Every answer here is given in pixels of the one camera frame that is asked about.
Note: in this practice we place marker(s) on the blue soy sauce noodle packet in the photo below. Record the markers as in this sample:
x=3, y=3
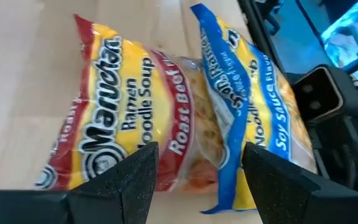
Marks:
x=259, y=93

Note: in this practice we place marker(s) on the lit display screen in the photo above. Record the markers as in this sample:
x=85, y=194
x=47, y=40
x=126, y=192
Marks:
x=353, y=34

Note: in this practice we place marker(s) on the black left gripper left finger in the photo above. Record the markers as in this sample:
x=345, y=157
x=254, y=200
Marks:
x=104, y=202

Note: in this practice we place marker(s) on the black table clamp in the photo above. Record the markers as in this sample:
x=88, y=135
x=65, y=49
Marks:
x=317, y=93

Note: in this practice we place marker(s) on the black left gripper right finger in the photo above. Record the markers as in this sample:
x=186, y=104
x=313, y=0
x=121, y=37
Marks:
x=291, y=202

